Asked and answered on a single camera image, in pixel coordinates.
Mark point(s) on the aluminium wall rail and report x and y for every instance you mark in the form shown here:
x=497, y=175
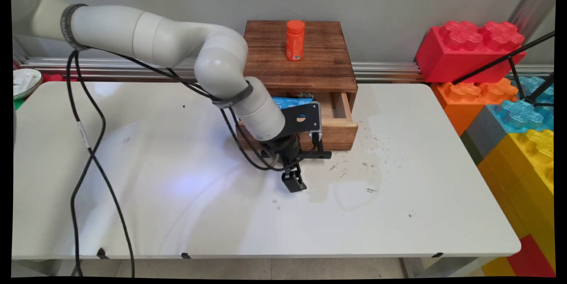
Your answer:
x=390, y=71

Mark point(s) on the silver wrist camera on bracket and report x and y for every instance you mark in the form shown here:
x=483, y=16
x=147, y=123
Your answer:
x=292, y=118

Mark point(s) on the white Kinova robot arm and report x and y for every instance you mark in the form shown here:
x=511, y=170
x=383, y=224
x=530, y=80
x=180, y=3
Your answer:
x=177, y=44

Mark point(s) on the white table leg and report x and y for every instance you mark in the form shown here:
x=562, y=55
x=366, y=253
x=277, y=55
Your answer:
x=425, y=268

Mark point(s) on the large blue building block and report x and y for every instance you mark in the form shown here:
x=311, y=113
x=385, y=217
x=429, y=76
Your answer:
x=516, y=115
x=531, y=84

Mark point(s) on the green block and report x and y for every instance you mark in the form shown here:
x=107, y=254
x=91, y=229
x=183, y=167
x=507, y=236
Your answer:
x=17, y=104

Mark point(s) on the large yellow building block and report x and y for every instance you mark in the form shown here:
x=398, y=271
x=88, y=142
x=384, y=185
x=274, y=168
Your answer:
x=522, y=186

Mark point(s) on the small dark spiky item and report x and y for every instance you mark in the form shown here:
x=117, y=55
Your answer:
x=305, y=95

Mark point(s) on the white bowl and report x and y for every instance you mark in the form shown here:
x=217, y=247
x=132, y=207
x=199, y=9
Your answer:
x=26, y=81

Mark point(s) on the blue packet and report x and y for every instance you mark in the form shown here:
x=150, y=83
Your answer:
x=288, y=101

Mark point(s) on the large orange building block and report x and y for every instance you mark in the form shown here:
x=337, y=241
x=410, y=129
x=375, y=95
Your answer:
x=456, y=111

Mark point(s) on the large red building block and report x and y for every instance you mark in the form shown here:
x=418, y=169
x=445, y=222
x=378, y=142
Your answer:
x=443, y=53

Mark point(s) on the black tripod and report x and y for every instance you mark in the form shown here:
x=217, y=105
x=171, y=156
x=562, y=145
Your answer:
x=510, y=57

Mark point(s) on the low red block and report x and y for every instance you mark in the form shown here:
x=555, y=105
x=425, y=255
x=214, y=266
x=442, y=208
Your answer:
x=53, y=77

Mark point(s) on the aluminium profile post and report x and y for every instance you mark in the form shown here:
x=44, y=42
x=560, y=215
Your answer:
x=536, y=0

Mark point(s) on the flat red building block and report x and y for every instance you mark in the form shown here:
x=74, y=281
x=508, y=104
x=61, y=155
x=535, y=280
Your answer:
x=531, y=262

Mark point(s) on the large grey building block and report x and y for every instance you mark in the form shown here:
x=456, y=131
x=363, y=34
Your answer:
x=485, y=135

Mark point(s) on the brown wooden drawer cabinet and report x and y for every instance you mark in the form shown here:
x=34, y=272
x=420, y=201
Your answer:
x=319, y=71

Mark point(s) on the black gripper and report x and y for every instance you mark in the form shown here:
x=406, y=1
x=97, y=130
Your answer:
x=285, y=151

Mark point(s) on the orange plastic bottle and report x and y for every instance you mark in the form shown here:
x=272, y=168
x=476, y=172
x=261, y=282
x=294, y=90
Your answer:
x=295, y=40

